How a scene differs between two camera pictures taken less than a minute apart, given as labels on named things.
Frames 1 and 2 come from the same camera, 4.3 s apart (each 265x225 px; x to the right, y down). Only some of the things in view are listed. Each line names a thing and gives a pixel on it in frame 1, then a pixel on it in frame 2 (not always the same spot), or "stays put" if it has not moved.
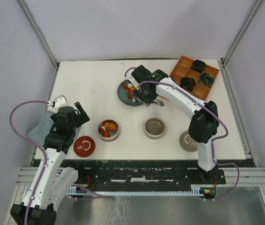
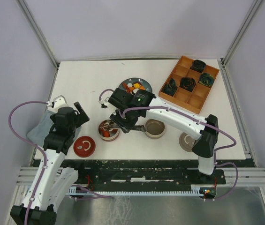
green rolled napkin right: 206,79 stays put
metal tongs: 155,101 -> 139,127
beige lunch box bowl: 155,128 stays put
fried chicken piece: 110,126 -> 105,134
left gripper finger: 83,116 stays put
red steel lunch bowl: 109,130 stays put
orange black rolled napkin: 187,83 stays put
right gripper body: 143,95 -> 126,123
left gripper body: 73,130 stays put
